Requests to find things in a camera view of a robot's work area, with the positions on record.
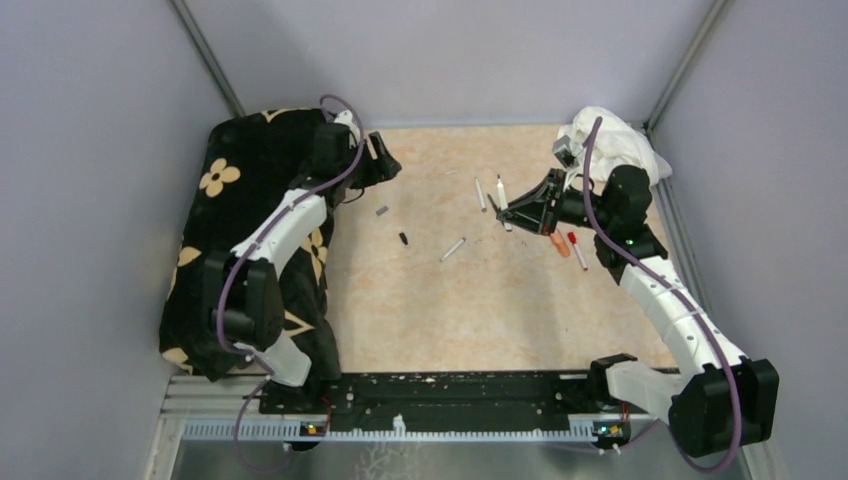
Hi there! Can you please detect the white red-cap marker pen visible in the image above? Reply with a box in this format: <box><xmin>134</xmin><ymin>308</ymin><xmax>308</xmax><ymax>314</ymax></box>
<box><xmin>567</xmin><ymin>232</ymin><xmax>589</xmax><ymax>271</ymax></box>

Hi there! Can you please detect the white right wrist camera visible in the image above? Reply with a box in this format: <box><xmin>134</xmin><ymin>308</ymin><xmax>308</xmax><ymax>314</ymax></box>
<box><xmin>552</xmin><ymin>135</ymin><xmax>584</xmax><ymax>170</ymax></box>

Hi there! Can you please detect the aluminium corner post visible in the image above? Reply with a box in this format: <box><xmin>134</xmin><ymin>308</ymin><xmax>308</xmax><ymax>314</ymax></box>
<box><xmin>643</xmin><ymin>0</ymin><xmax>735</xmax><ymax>137</ymax></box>
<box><xmin>166</xmin><ymin>0</ymin><xmax>246</xmax><ymax>118</ymax></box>

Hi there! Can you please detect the thin black pen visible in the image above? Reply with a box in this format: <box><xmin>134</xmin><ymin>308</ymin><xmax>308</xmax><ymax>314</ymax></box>
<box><xmin>487</xmin><ymin>194</ymin><xmax>501</xmax><ymax>218</ymax></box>

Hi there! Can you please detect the aluminium corner post right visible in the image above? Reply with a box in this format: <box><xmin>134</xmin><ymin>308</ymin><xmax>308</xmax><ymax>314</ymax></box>
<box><xmin>643</xmin><ymin>0</ymin><xmax>735</xmax><ymax>137</ymax></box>

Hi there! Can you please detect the white purple-tip marker pen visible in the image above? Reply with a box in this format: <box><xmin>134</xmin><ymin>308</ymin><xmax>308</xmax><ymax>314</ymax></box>
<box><xmin>496</xmin><ymin>174</ymin><xmax>513</xmax><ymax>232</ymax></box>

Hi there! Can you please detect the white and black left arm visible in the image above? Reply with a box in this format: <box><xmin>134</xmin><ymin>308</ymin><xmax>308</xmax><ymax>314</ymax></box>
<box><xmin>203</xmin><ymin>110</ymin><xmax>401</xmax><ymax>414</ymax></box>

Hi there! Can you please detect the black floral blanket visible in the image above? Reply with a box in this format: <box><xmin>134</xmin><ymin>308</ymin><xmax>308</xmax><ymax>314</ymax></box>
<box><xmin>159</xmin><ymin>108</ymin><xmax>341</xmax><ymax>381</ymax></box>

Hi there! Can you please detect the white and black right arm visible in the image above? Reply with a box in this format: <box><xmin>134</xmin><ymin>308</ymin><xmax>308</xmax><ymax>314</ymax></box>
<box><xmin>491</xmin><ymin>165</ymin><xmax>779</xmax><ymax>458</ymax></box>

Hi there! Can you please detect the aluminium corner post left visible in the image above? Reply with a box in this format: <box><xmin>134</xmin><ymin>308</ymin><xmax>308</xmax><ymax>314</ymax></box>
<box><xmin>166</xmin><ymin>0</ymin><xmax>246</xmax><ymax>118</ymax></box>

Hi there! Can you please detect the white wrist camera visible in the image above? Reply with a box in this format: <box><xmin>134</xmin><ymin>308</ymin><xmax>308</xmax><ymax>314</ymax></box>
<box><xmin>332</xmin><ymin>110</ymin><xmax>361</xmax><ymax>147</ymax></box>
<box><xmin>552</xmin><ymin>135</ymin><xmax>584</xmax><ymax>170</ymax></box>

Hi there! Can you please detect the orange highlighter pen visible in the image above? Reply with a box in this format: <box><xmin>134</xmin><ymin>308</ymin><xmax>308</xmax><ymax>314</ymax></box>
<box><xmin>549</xmin><ymin>231</ymin><xmax>571</xmax><ymax>258</ymax></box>

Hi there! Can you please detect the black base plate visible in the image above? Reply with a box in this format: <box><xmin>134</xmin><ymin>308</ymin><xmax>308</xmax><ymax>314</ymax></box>
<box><xmin>259</xmin><ymin>370</ymin><xmax>640</xmax><ymax>432</ymax></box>

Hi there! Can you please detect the white crumpled cloth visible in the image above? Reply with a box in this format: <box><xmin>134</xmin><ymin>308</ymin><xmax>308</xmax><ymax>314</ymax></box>
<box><xmin>555</xmin><ymin>106</ymin><xmax>673</xmax><ymax>187</ymax></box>

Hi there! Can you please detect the slotted cable duct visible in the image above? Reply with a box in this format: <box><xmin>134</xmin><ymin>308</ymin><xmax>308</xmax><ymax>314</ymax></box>
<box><xmin>182</xmin><ymin>416</ymin><xmax>598</xmax><ymax>443</ymax></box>

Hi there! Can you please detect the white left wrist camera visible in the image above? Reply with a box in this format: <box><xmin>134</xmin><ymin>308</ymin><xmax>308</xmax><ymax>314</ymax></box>
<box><xmin>332</xmin><ymin>110</ymin><xmax>361</xmax><ymax>147</ymax></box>

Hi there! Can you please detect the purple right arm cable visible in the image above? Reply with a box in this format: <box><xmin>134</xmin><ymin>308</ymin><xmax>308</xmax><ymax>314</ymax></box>
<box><xmin>543</xmin><ymin>116</ymin><xmax>741</xmax><ymax>476</ymax></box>

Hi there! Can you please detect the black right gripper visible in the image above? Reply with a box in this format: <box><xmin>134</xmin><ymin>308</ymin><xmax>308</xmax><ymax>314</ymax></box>
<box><xmin>498</xmin><ymin>168</ymin><xmax>616</xmax><ymax>237</ymax></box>

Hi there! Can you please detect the white marker pen lower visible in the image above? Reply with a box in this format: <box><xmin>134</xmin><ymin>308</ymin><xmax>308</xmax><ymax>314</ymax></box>
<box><xmin>440</xmin><ymin>237</ymin><xmax>466</xmax><ymax>262</ymax></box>

